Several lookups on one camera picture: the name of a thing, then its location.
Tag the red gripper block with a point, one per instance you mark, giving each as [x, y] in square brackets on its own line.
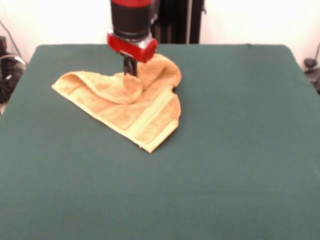
[132, 48]

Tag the orange terry towel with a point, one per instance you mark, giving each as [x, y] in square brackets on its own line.
[125, 105]

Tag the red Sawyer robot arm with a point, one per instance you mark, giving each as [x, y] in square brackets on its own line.
[130, 17]

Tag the dark green table cloth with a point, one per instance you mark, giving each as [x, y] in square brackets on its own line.
[200, 150]

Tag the black box with red mark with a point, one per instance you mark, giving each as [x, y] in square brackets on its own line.
[2, 45]

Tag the black floor device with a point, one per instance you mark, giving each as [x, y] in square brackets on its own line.
[310, 62]

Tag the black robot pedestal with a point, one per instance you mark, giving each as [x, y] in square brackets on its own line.
[180, 22]

